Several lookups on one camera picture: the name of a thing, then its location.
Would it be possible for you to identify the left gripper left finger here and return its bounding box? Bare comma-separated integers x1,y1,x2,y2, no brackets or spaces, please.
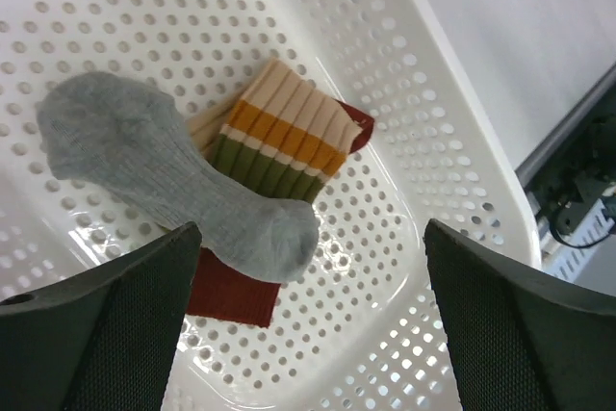
1,223,201,410

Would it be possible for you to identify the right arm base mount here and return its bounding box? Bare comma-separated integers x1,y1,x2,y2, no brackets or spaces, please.
525,109,615,245

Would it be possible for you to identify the grey sock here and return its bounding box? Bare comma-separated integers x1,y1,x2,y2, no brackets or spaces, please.
37,72,319,283

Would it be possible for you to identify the white perforated plastic basket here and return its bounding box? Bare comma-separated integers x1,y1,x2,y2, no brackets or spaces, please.
1,0,540,410

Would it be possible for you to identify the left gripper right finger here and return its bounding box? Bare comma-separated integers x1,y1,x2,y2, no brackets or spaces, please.
423,219,615,410

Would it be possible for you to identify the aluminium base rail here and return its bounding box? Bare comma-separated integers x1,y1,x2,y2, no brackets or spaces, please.
513,62,616,191

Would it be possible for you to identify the white slotted cable duct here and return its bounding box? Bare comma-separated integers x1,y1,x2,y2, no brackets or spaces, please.
542,199,615,283

